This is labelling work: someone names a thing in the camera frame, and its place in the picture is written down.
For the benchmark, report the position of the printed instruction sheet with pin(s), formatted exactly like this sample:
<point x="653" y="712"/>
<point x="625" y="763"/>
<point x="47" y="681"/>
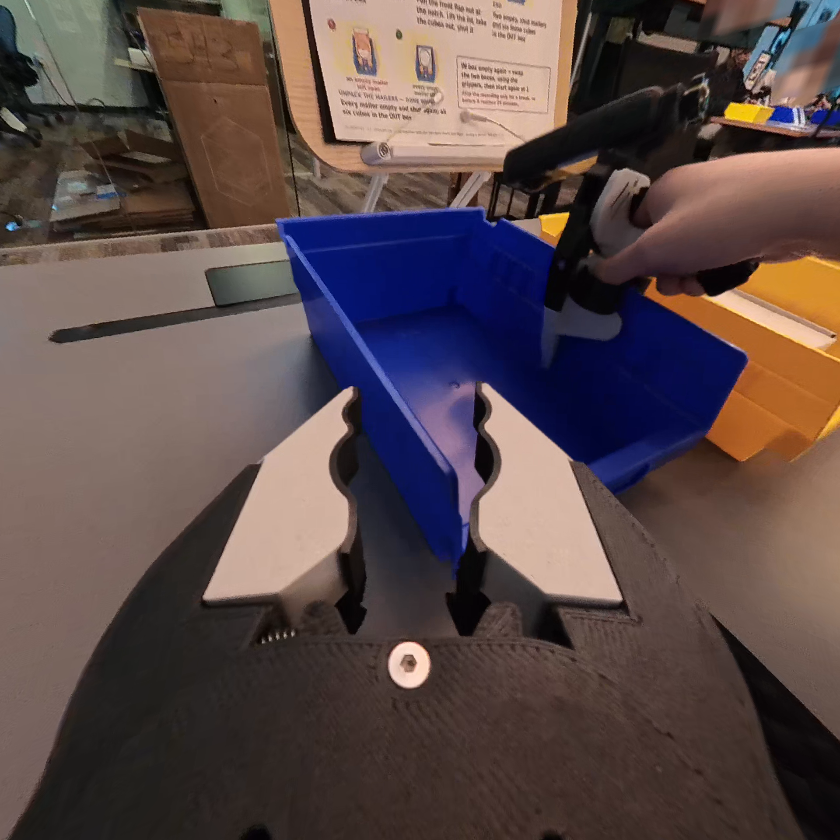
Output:
<point x="407" y="118"/>

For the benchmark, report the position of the person's right forearm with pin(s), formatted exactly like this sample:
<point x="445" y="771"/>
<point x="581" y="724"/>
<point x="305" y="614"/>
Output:
<point x="814" y="203"/>

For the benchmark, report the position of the large brown cardboard sheet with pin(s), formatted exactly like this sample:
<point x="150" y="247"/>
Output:
<point x="216" y="131"/>

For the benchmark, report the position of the white metal board stand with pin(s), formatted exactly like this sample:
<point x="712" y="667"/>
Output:
<point x="420" y="154"/>

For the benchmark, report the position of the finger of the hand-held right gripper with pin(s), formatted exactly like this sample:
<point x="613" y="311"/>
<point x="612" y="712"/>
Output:
<point x="590" y="325"/>

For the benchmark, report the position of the small yellow bin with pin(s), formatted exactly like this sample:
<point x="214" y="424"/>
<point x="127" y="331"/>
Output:
<point x="748" y="113"/>

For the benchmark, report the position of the wooden sign board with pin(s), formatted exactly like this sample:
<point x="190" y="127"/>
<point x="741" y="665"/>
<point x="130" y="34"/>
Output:
<point x="292" y="98"/>

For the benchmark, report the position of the black office chair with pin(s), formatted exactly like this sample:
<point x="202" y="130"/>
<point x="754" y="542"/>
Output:
<point x="13" y="72"/>

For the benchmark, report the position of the small blue bin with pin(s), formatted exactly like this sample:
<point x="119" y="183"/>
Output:
<point x="791" y="116"/>

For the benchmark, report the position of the blue plastic bin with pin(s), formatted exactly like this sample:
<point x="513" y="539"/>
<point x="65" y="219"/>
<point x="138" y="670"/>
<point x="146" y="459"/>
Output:
<point x="426" y="361"/>

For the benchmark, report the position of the yellow plastic bin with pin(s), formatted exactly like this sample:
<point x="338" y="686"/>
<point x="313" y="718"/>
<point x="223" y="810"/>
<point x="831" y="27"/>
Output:
<point x="774" y="394"/>

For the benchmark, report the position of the dark table grommet plate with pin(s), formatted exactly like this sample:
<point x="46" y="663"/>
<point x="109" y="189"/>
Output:
<point x="253" y="283"/>

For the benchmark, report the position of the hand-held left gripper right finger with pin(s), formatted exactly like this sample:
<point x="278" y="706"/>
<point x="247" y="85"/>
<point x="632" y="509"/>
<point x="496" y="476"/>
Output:
<point x="544" y="525"/>

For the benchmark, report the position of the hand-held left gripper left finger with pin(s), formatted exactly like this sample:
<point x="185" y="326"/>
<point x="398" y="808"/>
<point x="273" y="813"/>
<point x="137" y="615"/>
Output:
<point x="289" y="525"/>

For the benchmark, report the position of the pile of flattened cardboard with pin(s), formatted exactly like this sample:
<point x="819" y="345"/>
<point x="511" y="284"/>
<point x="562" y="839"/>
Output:
<point x="151" y="203"/>

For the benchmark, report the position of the person's right hand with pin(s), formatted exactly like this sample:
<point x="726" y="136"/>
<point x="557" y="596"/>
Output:
<point x="709" y="216"/>

